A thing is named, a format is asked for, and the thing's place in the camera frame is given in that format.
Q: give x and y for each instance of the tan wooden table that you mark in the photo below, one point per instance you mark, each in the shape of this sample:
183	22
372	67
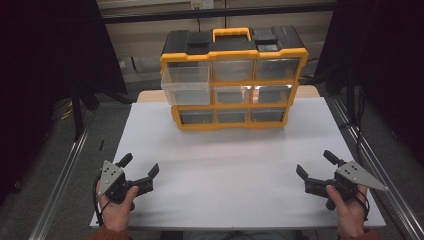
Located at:
150	96

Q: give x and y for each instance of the group of clear drawers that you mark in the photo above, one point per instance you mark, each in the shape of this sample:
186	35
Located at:
233	70

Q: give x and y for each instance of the clear plastic organizer drawer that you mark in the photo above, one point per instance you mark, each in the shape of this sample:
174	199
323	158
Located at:
186	88

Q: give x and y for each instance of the yellow and black drawer organizer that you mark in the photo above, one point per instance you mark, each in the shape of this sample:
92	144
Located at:
233	46

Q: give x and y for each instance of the black horizontal bar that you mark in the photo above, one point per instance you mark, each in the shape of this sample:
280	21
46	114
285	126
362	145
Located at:
216	12

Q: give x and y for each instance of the black stand leg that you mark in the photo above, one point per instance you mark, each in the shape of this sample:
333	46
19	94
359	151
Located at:
77	113

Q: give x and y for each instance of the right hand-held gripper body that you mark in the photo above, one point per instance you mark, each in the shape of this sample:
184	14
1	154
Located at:
353	175

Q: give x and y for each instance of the black curtain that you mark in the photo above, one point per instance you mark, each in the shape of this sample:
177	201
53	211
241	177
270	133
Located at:
386	60
40	66

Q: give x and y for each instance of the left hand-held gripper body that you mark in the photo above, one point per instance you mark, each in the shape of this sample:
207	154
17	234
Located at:
111	178

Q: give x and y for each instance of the person's left hand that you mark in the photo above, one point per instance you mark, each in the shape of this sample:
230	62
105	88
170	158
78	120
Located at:
116	213

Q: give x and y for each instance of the white wall outlet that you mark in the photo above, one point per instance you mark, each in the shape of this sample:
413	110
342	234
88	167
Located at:
202	4

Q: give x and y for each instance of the small black floor piece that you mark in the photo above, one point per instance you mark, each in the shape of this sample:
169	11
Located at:
101	145

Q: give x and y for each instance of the person's right hand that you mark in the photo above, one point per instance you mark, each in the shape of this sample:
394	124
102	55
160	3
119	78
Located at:
350	216

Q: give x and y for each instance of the aluminium floor rail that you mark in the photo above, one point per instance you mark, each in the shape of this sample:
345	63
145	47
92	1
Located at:
380	170
60	186

